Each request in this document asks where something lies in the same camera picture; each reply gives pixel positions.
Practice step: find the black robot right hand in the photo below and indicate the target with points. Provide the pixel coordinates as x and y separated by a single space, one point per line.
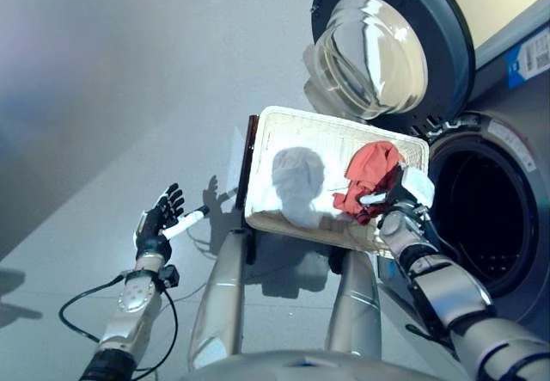
417 187

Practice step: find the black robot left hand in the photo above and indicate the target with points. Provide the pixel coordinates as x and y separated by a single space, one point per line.
152 230

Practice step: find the orange-red garment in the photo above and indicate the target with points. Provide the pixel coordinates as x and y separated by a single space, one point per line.
369 166

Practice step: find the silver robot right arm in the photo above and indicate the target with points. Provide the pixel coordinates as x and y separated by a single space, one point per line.
451 290

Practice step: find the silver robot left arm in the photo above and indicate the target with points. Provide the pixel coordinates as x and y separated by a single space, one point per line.
133 299

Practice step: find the grey front-load washing machine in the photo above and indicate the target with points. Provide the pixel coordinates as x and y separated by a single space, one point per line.
511 174

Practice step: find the round glass washing machine door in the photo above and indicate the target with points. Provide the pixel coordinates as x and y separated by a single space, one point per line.
451 41

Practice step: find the silver robot left leg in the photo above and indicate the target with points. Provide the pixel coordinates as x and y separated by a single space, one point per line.
223 286

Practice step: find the silver robot leg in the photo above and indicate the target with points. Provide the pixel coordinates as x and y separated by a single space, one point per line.
223 286
354 299

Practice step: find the white garment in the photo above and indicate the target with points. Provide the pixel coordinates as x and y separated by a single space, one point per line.
296 183

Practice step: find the cream wicker laundry basket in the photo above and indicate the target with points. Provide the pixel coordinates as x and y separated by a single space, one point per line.
309 131

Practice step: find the silver robot right leg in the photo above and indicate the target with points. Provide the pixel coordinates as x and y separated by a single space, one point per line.
354 299

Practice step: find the blue white barcode sticker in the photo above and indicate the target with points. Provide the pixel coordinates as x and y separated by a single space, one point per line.
528 58

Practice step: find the grey robot torso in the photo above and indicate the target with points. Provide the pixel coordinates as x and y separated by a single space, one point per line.
322 368

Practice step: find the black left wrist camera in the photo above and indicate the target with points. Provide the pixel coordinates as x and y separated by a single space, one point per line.
170 276

